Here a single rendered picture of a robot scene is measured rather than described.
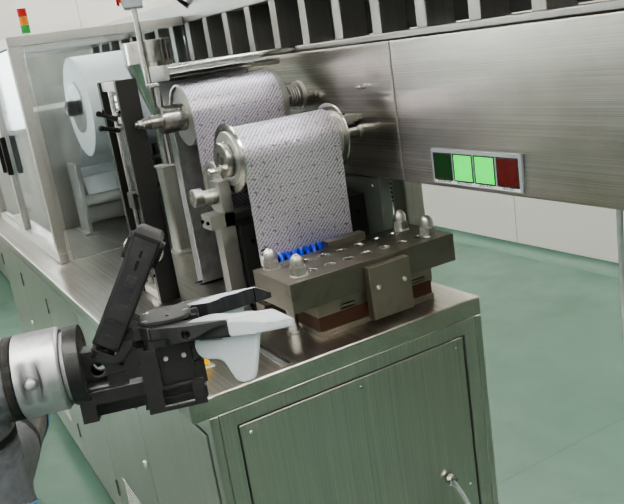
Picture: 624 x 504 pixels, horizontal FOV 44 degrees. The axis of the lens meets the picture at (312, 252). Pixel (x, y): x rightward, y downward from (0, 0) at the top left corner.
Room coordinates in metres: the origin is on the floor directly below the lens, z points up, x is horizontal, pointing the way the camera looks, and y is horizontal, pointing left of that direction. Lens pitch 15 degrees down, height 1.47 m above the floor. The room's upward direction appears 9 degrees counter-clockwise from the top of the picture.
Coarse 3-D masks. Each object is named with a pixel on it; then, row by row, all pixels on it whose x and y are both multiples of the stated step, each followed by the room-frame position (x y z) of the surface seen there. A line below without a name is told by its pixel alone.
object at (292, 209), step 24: (312, 168) 1.64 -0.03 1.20; (336, 168) 1.67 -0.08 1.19; (264, 192) 1.58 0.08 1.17; (288, 192) 1.61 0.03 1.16; (312, 192) 1.64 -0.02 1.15; (336, 192) 1.67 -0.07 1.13; (264, 216) 1.58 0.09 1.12; (288, 216) 1.61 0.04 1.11; (312, 216) 1.63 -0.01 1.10; (336, 216) 1.66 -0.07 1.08; (264, 240) 1.57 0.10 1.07; (288, 240) 1.60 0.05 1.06; (312, 240) 1.63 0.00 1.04
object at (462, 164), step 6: (456, 156) 1.47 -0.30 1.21; (462, 156) 1.45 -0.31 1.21; (468, 156) 1.44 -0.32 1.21; (456, 162) 1.47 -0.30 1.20; (462, 162) 1.45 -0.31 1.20; (468, 162) 1.44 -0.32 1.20; (456, 168) 1.47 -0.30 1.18; (462, 168) 1.46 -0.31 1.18; (468, 168) 1.44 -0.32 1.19; (456, 174) 1.47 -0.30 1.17; (462, 174) 1.46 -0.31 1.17; (468, 174) 1.44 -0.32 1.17; (462, 180) 1.46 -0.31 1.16; (468, 180) 1.44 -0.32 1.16
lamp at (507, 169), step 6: (498, 162) 1.37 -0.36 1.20; (504, 162) 1.35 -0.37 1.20; (510, 162) 1.34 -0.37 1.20; (516, 162) 1.33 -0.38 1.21; (498, 168) 1.37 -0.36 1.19; (504, 168) 1.35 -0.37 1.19; (510, 168) 1.34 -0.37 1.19; (516, 168) 1.33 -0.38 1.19; (498, 174) 1.37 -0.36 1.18; (504, 174) 1.36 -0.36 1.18; (510, 174) 1.34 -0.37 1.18; (516, 174) 1.33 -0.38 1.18; (498, 180) 1.37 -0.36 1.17; (504, 180) 1.36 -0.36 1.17; (510, 180) 1.34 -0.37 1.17; (516, 180) 1.33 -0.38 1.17; (510, 186) 1.34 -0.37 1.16; (516, 186) 1.33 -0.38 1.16
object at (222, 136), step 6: (330, 114) 1.71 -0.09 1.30; (336, 120) 1.70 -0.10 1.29; (222, 132) 1.62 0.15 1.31; (342, 132) 1.69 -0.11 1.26; (222, 138) 1.62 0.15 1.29; (228, 138) 1.60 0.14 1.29; (342, 138) 1.69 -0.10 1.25; (234, 144) 1.58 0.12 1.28; (342, 144) 1.69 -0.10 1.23; (234, 150) 1.58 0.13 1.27; (342, 150) 1.70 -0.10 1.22; (234, 156) 1.58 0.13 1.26; (240, 162) 1.57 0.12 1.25; (240, 168) 1.57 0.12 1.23; (234, 174) 1.60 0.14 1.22; (240, 174) 1.58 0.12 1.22; (234, 180) 1.60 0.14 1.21
